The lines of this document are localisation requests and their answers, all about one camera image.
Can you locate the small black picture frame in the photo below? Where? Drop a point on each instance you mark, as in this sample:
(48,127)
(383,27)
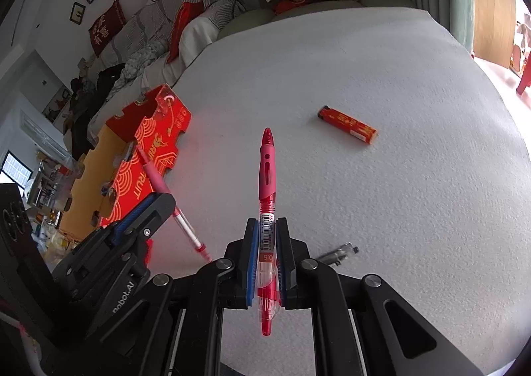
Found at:
(77,13)

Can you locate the red lighter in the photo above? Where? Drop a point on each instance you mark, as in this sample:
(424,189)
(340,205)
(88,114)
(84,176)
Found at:
(346,123)

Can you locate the red stool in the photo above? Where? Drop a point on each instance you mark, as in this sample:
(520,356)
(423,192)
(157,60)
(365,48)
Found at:
(524,81)

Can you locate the red cushion with characters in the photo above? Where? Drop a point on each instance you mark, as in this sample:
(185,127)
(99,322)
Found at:
(107,27)

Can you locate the plain red cushion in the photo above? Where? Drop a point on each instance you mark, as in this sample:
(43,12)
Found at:
(182,31)

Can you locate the black clothing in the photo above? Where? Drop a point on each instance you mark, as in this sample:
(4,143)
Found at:
(91,110)

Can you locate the grey-green armchair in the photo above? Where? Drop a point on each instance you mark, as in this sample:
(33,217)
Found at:
(332,7)

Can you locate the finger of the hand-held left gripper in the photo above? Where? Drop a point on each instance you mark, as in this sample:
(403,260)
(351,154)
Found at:
(153,214)

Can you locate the white pillow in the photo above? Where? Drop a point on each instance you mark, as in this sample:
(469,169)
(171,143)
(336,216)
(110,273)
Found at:
(199,40)

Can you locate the red cardboard box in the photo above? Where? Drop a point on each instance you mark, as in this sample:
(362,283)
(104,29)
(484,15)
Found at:
(141,143)

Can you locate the wooden door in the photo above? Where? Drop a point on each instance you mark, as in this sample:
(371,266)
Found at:
(491,7)

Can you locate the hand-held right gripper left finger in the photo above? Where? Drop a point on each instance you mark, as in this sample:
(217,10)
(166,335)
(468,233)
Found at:
(250,264)

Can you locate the red gel pen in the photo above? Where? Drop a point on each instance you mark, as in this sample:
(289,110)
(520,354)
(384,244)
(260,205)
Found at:
(267,177)

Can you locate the black gel pen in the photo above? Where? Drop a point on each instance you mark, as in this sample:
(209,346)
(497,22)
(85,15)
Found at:
(338,253)

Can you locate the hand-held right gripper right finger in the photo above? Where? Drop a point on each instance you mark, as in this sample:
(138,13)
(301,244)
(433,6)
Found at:
(282,264)

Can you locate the pink pen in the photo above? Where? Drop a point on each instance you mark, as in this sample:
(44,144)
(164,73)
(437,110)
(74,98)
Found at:
(155,179)

